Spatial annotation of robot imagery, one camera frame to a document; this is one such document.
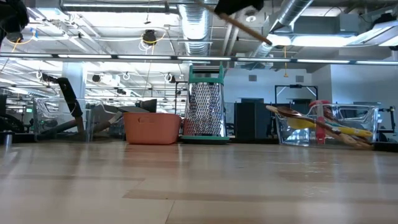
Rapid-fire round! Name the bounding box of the black room monitor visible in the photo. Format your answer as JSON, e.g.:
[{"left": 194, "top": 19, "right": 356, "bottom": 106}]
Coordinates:
[{"left": 136, "top": 98, "right": 158, "bottom": 113}]

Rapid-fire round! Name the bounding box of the wide silver ventilation duct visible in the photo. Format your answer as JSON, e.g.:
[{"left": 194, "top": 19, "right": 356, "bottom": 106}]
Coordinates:
[{"left": 177, "top": 0, "right": 213, "bottom": 57}]

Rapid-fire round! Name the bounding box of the clear plastic bin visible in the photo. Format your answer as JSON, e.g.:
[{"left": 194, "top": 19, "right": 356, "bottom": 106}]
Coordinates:
[
  {"left": 275, "top": 104, "right": 379, "bottom": 149},
  {"left": 33, "top": 98, "right": 125, "bottom": 142}
]

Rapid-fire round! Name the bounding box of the yellow silicone spoon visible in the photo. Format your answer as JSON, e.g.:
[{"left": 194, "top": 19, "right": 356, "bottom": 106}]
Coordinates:
[{"left": 286, "top": 117, "right": 373, "bottom": 138}]

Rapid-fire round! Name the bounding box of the yellow hanging cord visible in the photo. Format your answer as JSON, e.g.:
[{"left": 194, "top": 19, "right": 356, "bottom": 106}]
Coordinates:
[{"left": 282, "top": 45, "right": 289, "bottom": 78}]

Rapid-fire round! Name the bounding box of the small brown wooden spoon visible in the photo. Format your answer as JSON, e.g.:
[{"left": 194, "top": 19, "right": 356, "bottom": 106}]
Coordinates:
[{"left": 325, "top": 110, "right": 374, "bottom": 149}]

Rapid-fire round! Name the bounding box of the orange plastic bin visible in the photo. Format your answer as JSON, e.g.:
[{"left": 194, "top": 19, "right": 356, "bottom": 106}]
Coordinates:
[{"left": 123, "top": 112, "right": 182, "bottom": 146}]

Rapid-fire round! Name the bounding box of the slanted silver ventilation duct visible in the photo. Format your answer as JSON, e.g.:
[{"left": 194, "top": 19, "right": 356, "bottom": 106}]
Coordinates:
[{"left": 251, "top": 0, "right": 315, "bottom": 58}]

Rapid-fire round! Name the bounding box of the wooden slotted spatula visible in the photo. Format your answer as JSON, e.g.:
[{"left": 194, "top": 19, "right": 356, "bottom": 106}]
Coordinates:
[{"left": 266, "top": 105, "right": 371, "bottom": 149}]

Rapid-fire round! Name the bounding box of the teal steel box grater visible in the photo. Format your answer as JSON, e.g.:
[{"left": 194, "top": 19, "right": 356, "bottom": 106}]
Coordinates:
[{"left": 179, "top": 64, "right": 230, "bottom": 144}]

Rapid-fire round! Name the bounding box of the black room rig frame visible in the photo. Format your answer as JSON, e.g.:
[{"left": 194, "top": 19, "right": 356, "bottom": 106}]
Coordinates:
[{"left": 274, "top": 84, "right": 318, "bottom": 105}]

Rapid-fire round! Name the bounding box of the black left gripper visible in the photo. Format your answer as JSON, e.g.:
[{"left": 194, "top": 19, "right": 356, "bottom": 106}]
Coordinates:
[{"left": 0, "top": 0, "right": 30, "bottom": 43}]

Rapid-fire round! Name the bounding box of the oval slotted wooden spoon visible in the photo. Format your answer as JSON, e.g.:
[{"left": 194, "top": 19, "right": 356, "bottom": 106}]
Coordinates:
[{"left": 280, "top": 108, "right": 374, "bottom": 150}]

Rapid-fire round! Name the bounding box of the large labelled wooden spoon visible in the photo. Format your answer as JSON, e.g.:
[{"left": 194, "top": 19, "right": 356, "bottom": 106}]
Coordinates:
[{"left": 194, "top": 0, "right": 274, "bottom": 47}]

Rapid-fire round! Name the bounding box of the long ceiling light strip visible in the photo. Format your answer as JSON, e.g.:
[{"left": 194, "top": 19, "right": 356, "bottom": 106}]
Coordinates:
[{"left": 0, "top": 52, "right": 398, "bottom": 65}]

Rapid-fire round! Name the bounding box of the red slotted spoon steel shank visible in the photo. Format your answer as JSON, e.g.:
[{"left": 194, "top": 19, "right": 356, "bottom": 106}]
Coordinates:
[{"left": 308, "top": 99, "right": 331, "bottom": 146}]

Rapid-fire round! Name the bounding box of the large black wide spatula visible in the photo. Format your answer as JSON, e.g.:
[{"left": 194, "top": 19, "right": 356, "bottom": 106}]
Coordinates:
[{"left": 57, "top": 77, "right": 85, "bottom": 133}]

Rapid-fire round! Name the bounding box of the black square-head spatula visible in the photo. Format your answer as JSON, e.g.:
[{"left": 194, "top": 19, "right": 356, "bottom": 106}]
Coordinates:
[{"left": 93, "top": 105, "right": 150, "bottom": 134}]

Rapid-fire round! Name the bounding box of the white support column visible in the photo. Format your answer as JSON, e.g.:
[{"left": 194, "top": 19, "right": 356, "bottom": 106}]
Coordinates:
[{"left": 57, "top": 62, "right": 88, "bottom": 131}]

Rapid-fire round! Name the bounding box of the black yellow cable reel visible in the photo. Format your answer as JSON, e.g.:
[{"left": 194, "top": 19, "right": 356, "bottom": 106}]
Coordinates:
[
  {"left": 6, "top": 30, "right": 24, "bottom": 44},
  {"left": 141, "top": 28, "right": 168, "bottom": 46}
]

